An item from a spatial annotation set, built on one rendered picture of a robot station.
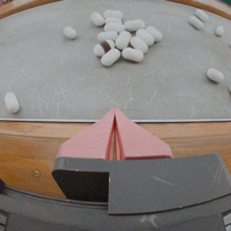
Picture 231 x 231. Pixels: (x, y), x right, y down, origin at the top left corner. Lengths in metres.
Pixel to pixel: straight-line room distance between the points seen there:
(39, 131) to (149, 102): 0.16
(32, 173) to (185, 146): 0.20
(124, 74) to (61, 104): 0.10
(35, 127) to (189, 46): 0.30
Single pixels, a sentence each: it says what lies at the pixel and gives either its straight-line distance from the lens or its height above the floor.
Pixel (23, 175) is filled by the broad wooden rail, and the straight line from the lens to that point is 0.21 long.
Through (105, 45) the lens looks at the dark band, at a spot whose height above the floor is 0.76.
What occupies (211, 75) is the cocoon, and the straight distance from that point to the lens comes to 0.27.
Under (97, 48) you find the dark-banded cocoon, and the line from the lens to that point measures 0.23.
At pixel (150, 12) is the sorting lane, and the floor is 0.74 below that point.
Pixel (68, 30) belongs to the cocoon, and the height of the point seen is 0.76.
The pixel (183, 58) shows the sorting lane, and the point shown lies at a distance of 0.27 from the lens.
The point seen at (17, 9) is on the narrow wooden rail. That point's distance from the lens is 0.47.
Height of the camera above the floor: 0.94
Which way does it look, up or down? 76 degrees down
